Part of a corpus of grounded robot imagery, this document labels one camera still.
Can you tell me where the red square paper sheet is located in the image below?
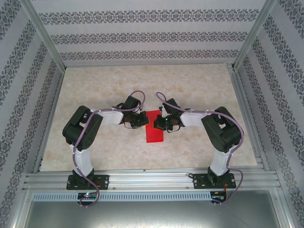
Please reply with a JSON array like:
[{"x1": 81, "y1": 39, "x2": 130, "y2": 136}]
[{"x1": 144, "y1": 109, "x2": 164, "y2": 143}]

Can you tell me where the grey metal sheet panel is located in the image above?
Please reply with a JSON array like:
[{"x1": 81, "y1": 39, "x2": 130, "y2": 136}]
[{"x1": 11, "y1": 200, "x2": 293, "y2": 228}]

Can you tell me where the aluminium mounting beam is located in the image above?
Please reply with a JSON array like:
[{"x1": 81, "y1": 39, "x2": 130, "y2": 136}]
[{"x1": 22, "y1": 170, "x2": 278, "y2": 190}]

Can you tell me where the small circuit board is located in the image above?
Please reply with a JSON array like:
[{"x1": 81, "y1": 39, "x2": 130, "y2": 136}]
[
  {"x1": 211, "y1": 191, "x2": 226, "y2": 202},
  {"x1": 77, "y1": 192, "x2": 97, "y2": 200}
]

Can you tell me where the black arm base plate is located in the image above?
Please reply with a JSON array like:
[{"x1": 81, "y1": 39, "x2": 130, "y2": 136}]
[
  {"x1": 193, "y1": 173, "x2": 236, "y2": 190},
  {"x1": 66, "y1": 174, "x2": 110, "y2": 190}
]

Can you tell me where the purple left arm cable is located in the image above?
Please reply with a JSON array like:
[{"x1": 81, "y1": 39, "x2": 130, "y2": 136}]
[{"x1": 72, "y1": 90, "x2": 146, "y2": 208}]

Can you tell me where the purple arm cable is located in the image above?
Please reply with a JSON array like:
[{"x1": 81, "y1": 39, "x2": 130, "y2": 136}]
[
  {"x1": 155, "y1": 91, "x2": 245, "y2": 206},
  {"x1": 72, "y1": 90, "x2": 146, "y2": 208}
]

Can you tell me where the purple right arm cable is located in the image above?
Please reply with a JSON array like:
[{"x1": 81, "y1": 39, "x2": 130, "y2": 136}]
[{"x1": 155, "y1": 91, "x2": 245, "y2": 206}]

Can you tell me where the aluminium table edge rail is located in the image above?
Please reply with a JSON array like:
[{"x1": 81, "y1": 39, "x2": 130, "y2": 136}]
[
  {"x1": 32, "y1": 67, "x2": 66, "y2": 173},
  {"x1": 227, "y1": 63, "x2": 270, "y2": 171}
]

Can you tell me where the slotted grey cable duct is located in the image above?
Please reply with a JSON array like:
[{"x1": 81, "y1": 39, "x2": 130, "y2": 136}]
[{"x1": 32, "y1": 191, "x2": 212, "y2": 201}]

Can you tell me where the aluminium frame post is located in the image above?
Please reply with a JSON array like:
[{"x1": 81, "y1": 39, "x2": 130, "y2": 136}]
[
  {"x1": 19, "y1": 0, "x2": 67, "y2": 69},
  {"x1": 233, "y1": 0, "x2": 278, "y2": 69}
]

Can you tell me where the aluminium frame bar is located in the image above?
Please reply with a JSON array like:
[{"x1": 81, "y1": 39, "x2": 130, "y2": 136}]
[
  {"x1": 9, "y1": 187, "x2": 34, "y2": 228},
  {"x1": 270, "y1": 187, "x2": 296, "y2": 228}
]

